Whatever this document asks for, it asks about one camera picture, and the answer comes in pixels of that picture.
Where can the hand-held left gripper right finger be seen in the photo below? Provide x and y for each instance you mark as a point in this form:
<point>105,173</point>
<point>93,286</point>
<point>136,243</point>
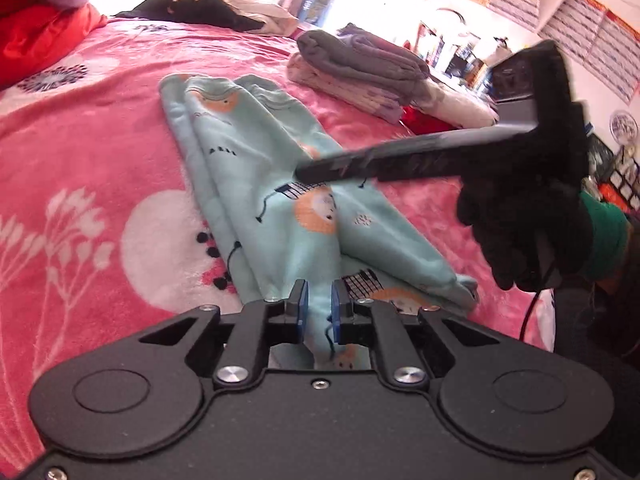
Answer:
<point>337,315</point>

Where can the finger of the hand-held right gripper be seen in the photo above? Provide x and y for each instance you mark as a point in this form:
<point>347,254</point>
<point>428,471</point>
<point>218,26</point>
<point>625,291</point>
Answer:
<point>375,157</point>
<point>425,170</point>

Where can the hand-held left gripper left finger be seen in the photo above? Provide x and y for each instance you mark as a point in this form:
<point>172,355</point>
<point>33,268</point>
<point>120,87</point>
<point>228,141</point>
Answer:
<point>300,310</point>

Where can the teal lion print sweatshirt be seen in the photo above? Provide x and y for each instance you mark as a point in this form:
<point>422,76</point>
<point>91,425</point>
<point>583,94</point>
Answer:
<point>260,175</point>

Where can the person's right forearm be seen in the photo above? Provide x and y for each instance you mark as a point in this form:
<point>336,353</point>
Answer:
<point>605,240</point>

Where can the person's right hand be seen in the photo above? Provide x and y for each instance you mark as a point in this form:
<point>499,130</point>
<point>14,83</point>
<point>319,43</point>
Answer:
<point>515,230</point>

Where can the small red cloth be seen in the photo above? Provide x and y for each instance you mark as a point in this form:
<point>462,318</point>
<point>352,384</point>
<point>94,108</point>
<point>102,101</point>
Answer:
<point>412,117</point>

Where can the white cloth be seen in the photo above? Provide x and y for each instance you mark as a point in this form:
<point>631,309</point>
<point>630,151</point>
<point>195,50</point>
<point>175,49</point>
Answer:
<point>460,107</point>

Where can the round decorated plate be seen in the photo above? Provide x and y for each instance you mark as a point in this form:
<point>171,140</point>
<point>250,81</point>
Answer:
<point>625,127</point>

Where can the white printed folded garment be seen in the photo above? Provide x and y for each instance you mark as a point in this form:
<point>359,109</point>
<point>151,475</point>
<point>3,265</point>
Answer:
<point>340,87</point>

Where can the grey folded garment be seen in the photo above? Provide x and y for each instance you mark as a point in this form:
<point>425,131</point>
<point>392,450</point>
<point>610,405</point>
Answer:
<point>350,57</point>

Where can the cluttered desk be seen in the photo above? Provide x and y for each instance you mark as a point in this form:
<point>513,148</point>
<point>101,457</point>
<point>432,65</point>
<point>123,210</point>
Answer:
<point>450,55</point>

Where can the lavender folded garment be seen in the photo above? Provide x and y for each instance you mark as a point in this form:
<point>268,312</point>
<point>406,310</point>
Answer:
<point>370,37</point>

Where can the beige garment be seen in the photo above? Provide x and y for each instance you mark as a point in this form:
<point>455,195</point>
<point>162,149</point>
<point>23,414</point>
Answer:
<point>260,15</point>

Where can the pink floral blanket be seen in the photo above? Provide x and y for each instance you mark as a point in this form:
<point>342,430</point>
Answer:
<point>90,150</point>

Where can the black garment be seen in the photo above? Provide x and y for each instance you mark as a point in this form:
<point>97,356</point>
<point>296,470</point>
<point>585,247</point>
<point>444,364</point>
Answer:
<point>155,7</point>

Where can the red quilt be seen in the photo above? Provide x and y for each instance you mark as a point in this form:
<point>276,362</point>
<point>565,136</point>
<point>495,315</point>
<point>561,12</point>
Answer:
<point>35,35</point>

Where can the large chart wall poster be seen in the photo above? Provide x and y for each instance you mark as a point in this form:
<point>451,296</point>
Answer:
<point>595,35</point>

